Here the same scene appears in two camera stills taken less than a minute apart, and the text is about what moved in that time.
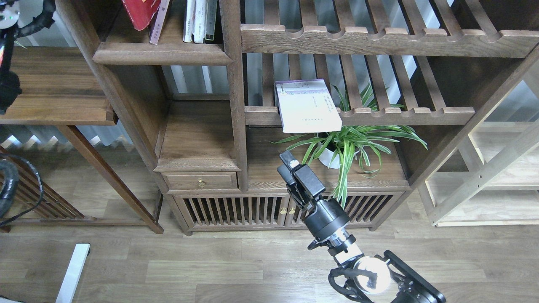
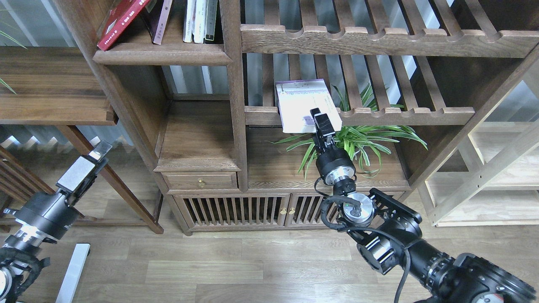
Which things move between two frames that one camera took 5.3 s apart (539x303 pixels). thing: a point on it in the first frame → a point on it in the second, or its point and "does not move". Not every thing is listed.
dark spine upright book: (211, 8) does not move
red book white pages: (141, 11) → (121, 14)
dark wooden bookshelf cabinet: (369, 93) does not move
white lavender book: (305, 105) does not move
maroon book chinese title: (156, 26) does not move
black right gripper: (324, 218) → (334, 164)
